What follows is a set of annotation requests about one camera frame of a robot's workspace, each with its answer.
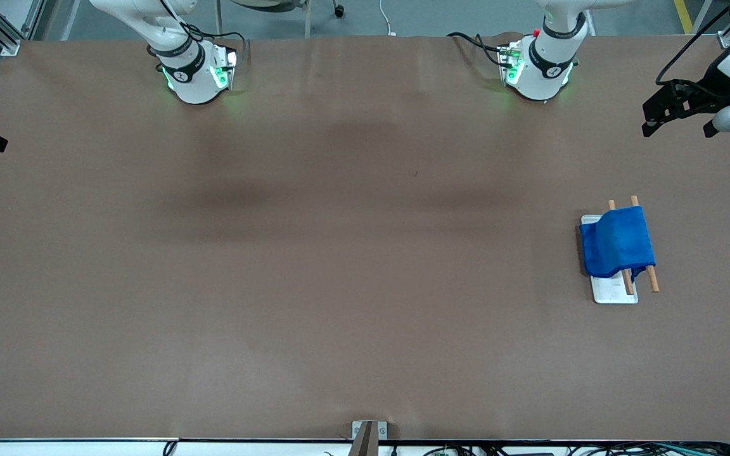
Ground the white rack base tray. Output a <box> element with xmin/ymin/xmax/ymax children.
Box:
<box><xmin>580</xmin><ymin>215</ymin><xmax>639</xmax><ymax>305</ymax></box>

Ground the black left base cable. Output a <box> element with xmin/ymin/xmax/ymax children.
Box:
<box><xmin>446</xmin><ymin>32</ymin><xmax>511</xmax><ymax>67</ymax></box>

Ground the white floor cable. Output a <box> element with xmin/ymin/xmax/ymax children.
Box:
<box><xmin>378</xmin><ymin>0</ymin><xmax>399</xmax><ymax>37</ymax></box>

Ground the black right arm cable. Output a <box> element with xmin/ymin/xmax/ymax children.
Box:
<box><xmin>146</xmin><ymin>0</ymin><xmax>248</xmax><ymax>61</ymax></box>

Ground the blue microfibre towel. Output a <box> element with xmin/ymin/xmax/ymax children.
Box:
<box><xmin>580</xmin><ymin>206</ymin><xmax>656</xmax><ymax>279</ymax></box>

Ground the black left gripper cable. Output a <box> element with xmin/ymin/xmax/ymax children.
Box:
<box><xmin>655</xmin><ymin>0</ymin><xmax>730</xmax><ymax>86</ymax></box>

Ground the brown table cover sheet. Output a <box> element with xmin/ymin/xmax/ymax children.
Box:
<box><xmin>0</xmin><ymin>33</ymin><xmax>730</xmax><ymax>442</ymax></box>

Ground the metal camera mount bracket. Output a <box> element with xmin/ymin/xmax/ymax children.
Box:
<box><xmin>351</xmin><ymin>420</ymin><xmax>388</xmax><ymax>456</ymax></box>

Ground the tangled cables bundle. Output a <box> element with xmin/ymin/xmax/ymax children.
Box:
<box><xmin>324</xmin><ymin>441</ymin><xmax>730</xmax><ymax>456</ymax></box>

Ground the chair base with legs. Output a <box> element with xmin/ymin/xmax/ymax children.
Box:
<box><xmin>216</xmin><ymin>0</ymin><xmax>312</xmax><ymax>39</ymax></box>

